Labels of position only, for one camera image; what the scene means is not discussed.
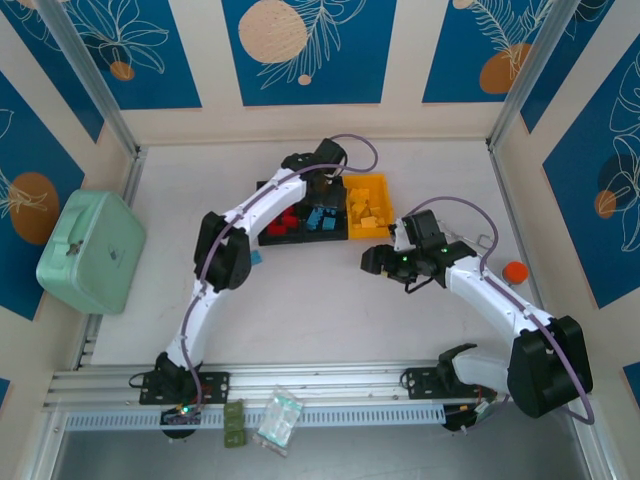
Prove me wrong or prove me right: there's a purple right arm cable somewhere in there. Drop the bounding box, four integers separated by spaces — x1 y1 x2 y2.
407 197 596 434

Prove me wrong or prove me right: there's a slotted grey cable duct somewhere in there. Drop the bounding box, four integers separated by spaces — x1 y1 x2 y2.
64 405 446 432

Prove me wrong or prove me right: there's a black arm base electronics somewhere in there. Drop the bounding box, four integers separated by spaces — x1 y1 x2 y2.
442 398 504 435
159 403 202 442

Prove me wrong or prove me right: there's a mint green carry case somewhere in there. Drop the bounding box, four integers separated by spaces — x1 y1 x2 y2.
35 189 147 316

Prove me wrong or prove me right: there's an aluminium mounting rail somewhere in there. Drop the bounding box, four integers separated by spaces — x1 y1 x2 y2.
42 359 586 412

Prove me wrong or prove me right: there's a metal wire hook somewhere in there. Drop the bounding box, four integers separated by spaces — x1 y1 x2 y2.
438 218 495 250

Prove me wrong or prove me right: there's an orange round push button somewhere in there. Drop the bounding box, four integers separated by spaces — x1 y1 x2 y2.
502 260 530 286

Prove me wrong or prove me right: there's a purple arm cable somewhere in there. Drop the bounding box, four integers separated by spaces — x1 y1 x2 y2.
407 197 596 434
172 133 379 427

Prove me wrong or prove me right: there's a clear plastic bag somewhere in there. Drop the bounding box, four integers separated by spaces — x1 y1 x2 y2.
252 384 305 459

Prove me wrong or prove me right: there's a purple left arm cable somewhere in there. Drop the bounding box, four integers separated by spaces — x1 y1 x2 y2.
172 133 379 427

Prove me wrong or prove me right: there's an aluminium frame post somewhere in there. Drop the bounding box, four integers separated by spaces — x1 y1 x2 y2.
567 402 624 480
22 409 69 480
485 0 599 154
37 0 147 159

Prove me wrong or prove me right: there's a yellow plastic bin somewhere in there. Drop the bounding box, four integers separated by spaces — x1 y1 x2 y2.
342 173 395 241

